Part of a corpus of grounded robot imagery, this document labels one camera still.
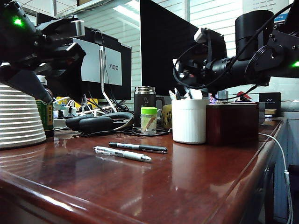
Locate silver white pen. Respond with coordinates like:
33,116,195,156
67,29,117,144
93,146,152,163

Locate white tapered tube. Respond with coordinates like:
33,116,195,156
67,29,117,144
186,88,203,100

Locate dark stacked notebooks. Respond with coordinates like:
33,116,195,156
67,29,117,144
263,109,282,126

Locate AOC monitor silver back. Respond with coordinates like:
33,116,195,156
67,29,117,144
36,13,133,101

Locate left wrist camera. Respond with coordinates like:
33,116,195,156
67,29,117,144
35,18,85,41

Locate gold foil packet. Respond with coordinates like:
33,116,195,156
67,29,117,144
160,104,173,130

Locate clear acrylic monitor stand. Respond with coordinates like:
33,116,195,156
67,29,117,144
99,45,119,112

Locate white stacked paper plates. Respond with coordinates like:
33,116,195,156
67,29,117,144
0,83,47,150

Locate white ribbed pen holder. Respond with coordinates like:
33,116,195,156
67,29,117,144
171,99,210,144

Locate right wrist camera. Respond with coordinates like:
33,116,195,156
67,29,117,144
194,27,228,63

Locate black box with logo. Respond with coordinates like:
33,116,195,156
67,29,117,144
258,92,282,110

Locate white purple wall poster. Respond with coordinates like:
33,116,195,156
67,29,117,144
242,0,290,24

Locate black over-ear headphones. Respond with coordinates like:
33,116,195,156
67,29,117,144
65,112,135,136

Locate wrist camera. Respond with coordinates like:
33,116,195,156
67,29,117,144
194,27,228,63
35,18,85,41

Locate black pen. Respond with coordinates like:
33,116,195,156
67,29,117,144
109,141,168,154

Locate red white small object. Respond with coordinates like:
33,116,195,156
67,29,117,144
233,91,253,103

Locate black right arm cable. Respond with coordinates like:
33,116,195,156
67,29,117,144
172,2,292,91

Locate white power strip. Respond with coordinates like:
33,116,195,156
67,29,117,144
53,102,81,126

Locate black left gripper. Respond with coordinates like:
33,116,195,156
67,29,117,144
0,35,88,105

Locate dark bottle green label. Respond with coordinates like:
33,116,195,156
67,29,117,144
35,75,55,138

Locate white charging cable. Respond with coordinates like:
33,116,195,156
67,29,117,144
258,133,294,224

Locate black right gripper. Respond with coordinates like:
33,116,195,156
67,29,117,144
174,58,216,94

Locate white window blinds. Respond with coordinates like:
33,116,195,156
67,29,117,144
189,0,299,101

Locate dark red box beige lid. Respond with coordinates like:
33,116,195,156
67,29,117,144
205,102,260,147

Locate clear jar green lid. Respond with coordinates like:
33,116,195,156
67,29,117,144
141,106,158,136

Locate dark thermos mug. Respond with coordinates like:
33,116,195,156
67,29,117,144
134,86,165,128

